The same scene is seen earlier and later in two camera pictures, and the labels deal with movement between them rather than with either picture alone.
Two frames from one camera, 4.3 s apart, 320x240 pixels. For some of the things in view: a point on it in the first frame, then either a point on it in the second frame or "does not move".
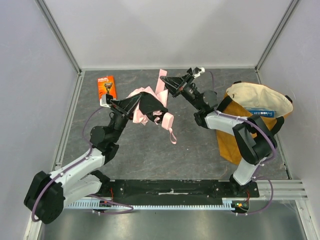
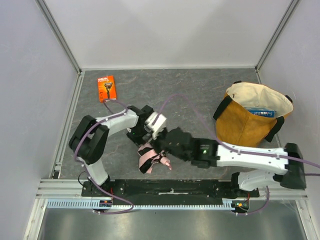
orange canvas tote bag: [242, 95] does not move
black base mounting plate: [177, 190] does not move
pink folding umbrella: [161, 92] -> [149, 156]
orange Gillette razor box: [106, 85] does not move
